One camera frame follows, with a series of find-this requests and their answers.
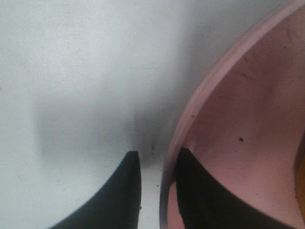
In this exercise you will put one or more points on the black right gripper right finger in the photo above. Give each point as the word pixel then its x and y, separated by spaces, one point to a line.
pixel 224 188

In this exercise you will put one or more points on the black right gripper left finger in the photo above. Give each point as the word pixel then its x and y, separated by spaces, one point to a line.
pixel 116 205

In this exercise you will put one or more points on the pink round plate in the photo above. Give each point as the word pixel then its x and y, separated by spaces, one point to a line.
pixel 253 98

